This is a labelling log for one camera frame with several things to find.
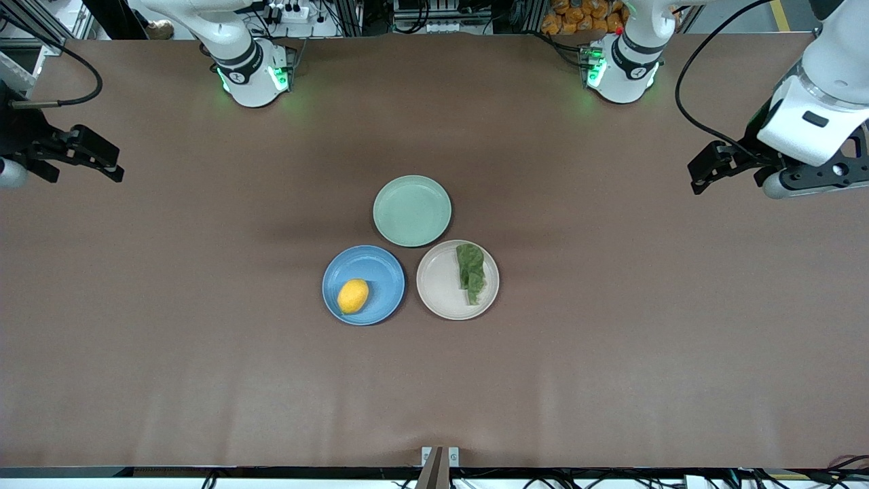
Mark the green lettuce leaf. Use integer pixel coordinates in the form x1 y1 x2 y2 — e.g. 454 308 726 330
456 243 487 306

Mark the yellow lemon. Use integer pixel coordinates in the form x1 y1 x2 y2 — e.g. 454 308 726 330
337 278 370 315

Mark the orange packaged goods pile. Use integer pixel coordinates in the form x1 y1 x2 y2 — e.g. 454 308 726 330
540 0 627 37

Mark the white power strip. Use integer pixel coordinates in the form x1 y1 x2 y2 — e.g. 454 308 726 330
269 0 314 23

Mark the blue plate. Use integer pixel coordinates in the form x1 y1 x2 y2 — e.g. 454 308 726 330
322 245 406 326

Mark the beige plate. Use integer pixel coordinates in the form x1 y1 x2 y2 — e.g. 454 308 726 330
416 240 500 321

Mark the pale green plate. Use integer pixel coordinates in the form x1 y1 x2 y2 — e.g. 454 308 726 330
373 175 453 248

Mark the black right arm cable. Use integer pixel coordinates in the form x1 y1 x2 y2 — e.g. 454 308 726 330
10 7 104 110

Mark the metal table edge bracket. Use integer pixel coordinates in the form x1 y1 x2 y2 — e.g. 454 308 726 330
415 446 460 489

